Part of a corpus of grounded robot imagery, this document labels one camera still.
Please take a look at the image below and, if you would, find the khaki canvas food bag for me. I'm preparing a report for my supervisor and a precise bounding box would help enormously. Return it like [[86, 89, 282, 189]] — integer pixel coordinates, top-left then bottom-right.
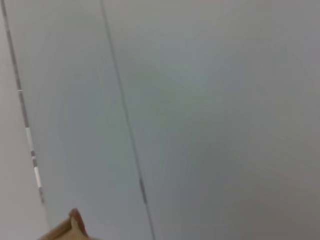
[[36, 207, 101, 240]]

